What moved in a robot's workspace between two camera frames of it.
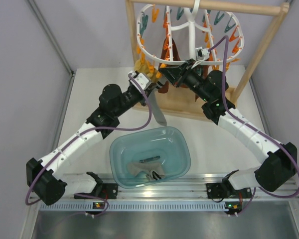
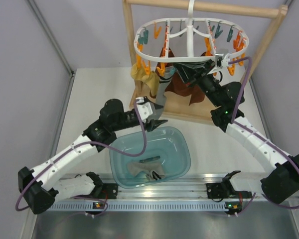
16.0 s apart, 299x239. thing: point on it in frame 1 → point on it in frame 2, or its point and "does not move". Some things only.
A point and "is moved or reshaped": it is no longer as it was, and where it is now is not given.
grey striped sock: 154,170 does not move
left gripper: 149,89 → 153,124
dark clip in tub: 153,158 does not move
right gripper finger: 173,74 → 188,72
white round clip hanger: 189,35 is moved or reshaped
